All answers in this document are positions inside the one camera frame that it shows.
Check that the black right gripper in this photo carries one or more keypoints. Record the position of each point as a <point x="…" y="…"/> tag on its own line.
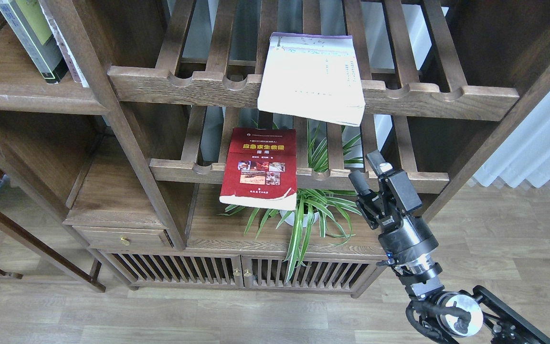
<point x="404" y="237"/>

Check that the green and black book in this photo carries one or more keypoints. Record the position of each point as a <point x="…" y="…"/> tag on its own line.
<point x="27" y="20"/>

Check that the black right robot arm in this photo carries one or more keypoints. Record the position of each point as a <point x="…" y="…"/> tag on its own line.
<point x="443" y="316"/>

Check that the white standing book on shelf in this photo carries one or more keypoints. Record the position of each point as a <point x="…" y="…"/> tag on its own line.
<point x="68" y="56"/>

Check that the green spider plant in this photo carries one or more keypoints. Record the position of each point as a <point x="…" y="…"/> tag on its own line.
<point x="313" y="206"/>

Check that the red paperback book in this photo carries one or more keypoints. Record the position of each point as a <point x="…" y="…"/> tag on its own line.
<point x="260" y="170"/>

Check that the white cream paperback book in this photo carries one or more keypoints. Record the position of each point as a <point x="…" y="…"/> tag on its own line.
<point x="312" y="76"/>

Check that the dark wooden bookshelf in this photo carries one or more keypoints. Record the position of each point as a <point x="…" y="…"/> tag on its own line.
<point x="140" y="152"/>

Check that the white curtain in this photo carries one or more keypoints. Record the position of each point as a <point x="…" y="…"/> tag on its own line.
<point x="524" y="157"/>

